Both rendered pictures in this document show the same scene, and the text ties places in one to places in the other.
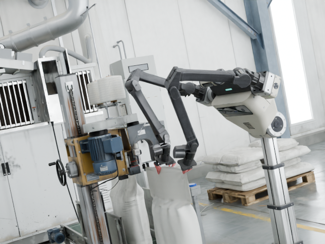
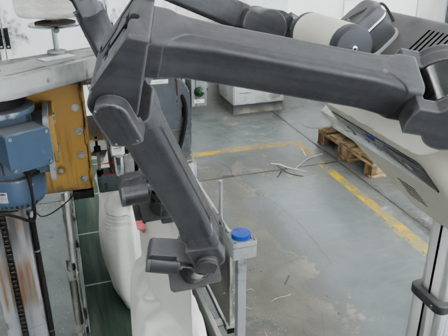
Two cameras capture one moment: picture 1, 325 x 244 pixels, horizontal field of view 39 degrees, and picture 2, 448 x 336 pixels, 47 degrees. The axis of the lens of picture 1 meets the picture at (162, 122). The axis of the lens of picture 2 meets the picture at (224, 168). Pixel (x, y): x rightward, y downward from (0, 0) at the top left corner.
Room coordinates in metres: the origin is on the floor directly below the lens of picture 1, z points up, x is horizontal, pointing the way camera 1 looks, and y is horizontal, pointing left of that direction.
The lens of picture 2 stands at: (1.85, -0.30, 1.69)
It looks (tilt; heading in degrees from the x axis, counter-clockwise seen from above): 24 degrees down; 9
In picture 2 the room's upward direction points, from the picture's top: straight up
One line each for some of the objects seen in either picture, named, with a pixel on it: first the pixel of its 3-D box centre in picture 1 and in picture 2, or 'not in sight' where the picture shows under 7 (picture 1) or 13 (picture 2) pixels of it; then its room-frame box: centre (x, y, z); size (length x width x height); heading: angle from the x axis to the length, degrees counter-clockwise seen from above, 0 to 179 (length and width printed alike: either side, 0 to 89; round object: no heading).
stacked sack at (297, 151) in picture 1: (282, 154); not in sight; (6.16, -1.51, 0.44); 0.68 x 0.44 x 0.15; 117
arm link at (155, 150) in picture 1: (159, 145); (145, 177); (2.85, 0.05, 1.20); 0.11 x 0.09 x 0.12; 119
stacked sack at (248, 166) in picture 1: (236, 164); not in sight; (6.03, -0.85, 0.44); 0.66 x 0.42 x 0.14; 21
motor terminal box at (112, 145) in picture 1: (113, 146); (25, 151); (2.86, 0.33, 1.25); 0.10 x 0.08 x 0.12; 142
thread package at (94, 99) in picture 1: (97, 92); not in sight; (3.23, 0.40, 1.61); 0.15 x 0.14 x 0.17; 27
